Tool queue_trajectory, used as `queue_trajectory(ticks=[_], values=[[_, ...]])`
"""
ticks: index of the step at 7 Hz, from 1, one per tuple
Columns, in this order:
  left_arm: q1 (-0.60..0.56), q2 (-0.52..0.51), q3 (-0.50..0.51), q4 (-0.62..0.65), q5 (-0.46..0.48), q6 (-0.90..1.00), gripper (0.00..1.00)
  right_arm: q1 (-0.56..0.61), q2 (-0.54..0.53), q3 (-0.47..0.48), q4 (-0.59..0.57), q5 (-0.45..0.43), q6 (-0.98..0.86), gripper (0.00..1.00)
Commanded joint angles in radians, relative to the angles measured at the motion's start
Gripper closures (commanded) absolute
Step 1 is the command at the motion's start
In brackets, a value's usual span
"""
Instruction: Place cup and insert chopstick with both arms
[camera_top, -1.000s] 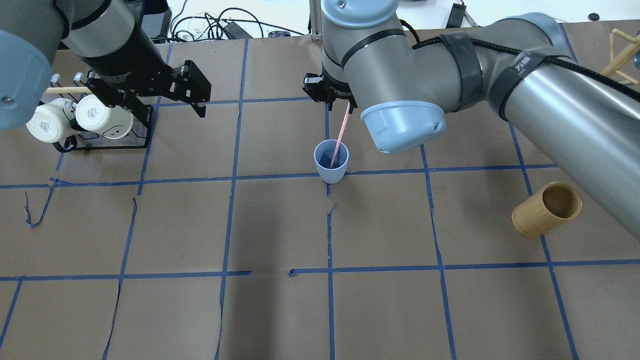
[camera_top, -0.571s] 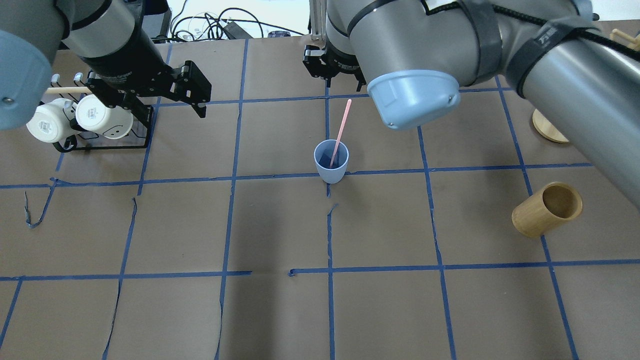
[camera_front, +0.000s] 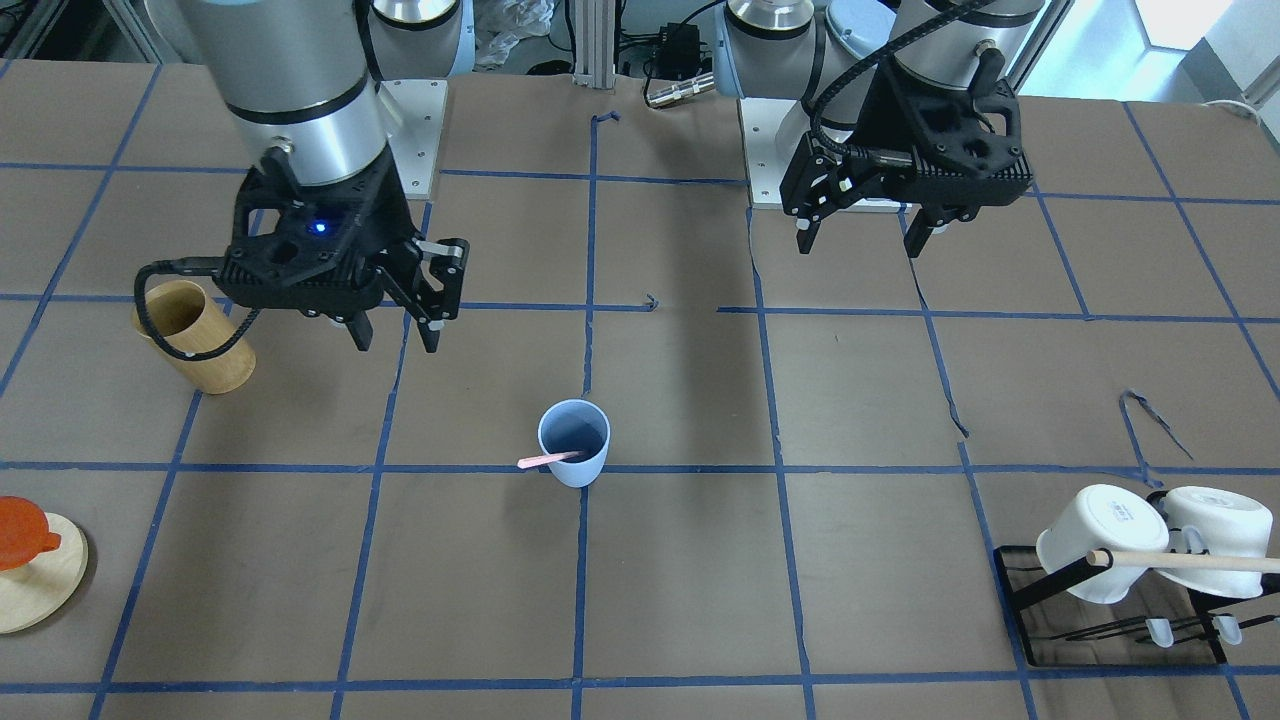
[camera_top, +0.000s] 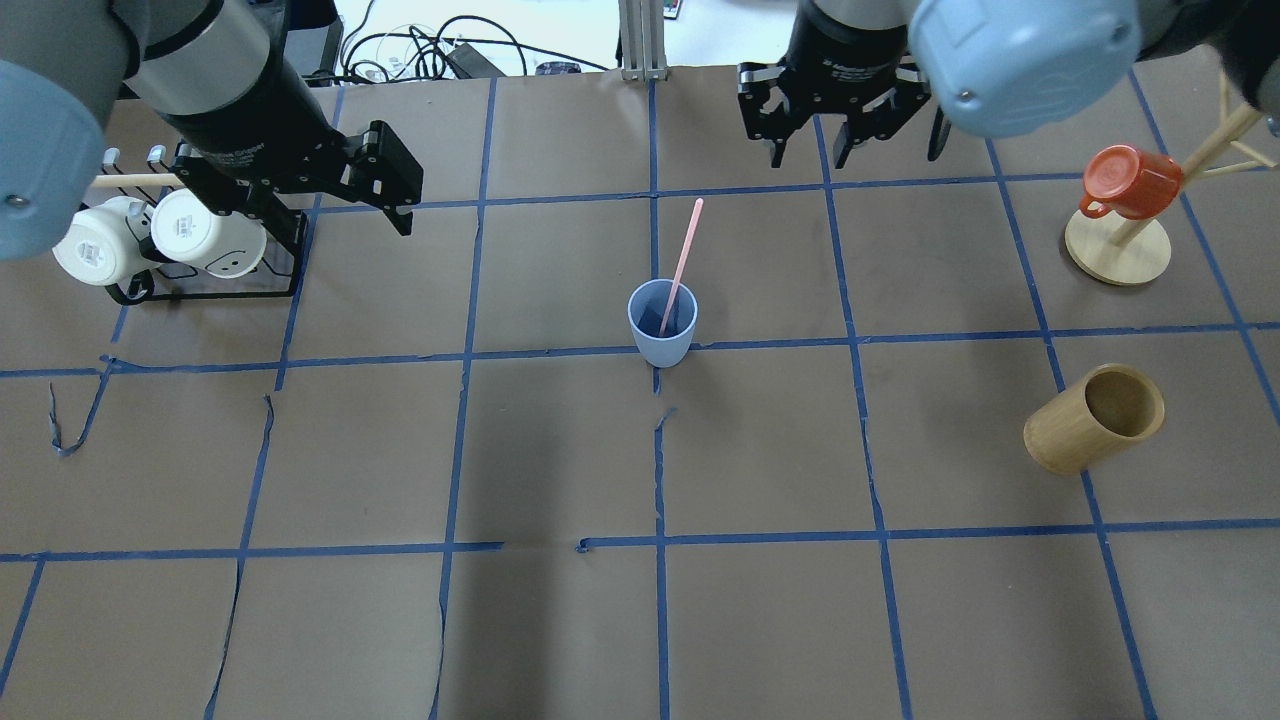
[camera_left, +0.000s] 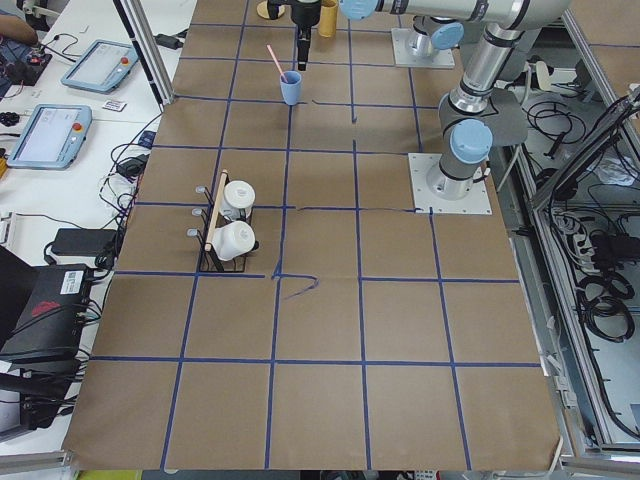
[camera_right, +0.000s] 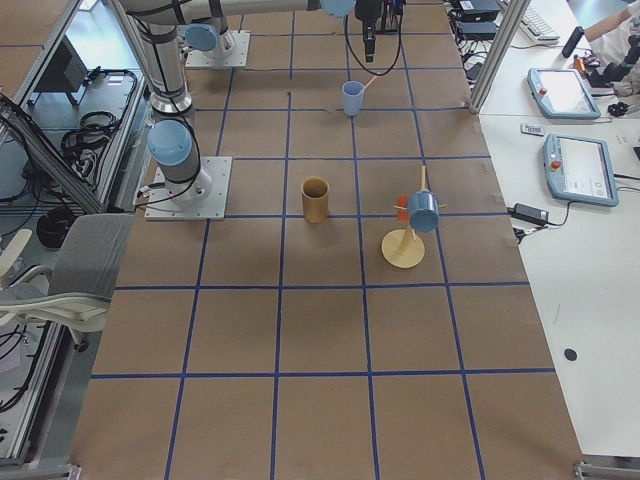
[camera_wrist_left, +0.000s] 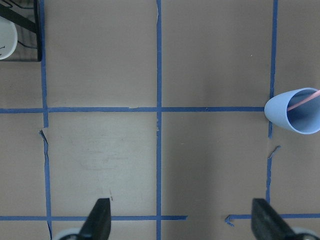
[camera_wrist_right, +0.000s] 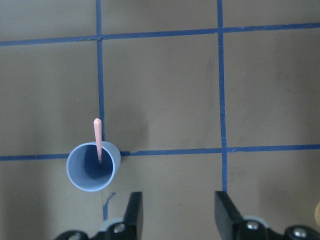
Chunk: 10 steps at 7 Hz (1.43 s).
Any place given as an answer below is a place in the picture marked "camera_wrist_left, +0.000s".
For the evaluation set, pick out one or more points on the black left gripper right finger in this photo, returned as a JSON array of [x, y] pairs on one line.
[[266, 223]]

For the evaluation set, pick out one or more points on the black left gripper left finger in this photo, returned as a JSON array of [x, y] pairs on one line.
[[98, 223]]

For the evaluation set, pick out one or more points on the light blue plastic cup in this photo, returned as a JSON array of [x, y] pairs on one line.
[[289, 111]]

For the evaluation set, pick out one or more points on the white mug with smiley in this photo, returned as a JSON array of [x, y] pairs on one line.
[[8, 38]]

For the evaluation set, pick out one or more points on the black wire mug rack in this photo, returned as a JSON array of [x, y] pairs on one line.
[[25, 14]]

